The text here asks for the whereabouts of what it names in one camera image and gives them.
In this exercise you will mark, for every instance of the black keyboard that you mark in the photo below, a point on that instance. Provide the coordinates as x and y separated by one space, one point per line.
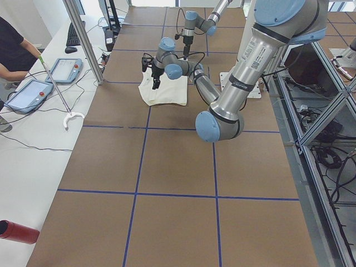
72 37

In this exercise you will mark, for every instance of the black power adapter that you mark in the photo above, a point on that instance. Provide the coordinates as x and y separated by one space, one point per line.
109 40

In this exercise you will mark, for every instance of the far teach pendant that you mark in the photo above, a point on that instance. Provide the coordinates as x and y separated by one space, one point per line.
65 70

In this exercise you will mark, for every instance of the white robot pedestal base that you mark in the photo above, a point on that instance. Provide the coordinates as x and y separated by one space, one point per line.
259 43

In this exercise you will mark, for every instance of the teach pendant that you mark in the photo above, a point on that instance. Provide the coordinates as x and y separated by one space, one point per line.
65 70
29 97

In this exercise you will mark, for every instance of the red cylinder bottle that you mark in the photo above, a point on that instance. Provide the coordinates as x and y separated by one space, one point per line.
19 233

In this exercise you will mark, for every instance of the white reacher grabber stick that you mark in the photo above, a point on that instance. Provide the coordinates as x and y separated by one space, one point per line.
70 114

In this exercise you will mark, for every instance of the seated person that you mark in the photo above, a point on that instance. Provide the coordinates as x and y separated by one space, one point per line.
18 55

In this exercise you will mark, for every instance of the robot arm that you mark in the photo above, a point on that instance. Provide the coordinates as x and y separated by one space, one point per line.
276 24
208 26

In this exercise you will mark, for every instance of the black computer mouse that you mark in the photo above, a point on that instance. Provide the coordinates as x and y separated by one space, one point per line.
70 49

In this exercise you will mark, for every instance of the near teach pendant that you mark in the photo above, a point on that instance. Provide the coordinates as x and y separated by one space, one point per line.
29 97

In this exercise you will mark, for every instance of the aluminium frame post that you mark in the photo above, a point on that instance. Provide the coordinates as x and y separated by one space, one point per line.
75 18

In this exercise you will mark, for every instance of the cream long-sleeve cat shirt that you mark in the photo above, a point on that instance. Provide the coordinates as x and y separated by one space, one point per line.
169 91

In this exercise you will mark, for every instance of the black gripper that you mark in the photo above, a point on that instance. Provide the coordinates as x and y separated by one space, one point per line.
156 72
187 42

